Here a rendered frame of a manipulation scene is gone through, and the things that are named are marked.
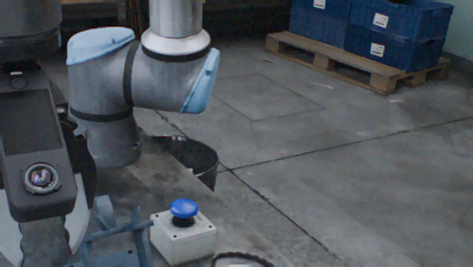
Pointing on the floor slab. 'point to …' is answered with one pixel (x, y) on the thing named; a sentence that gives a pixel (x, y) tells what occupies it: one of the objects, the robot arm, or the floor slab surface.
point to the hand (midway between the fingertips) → (46, 253)
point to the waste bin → (193, 156)
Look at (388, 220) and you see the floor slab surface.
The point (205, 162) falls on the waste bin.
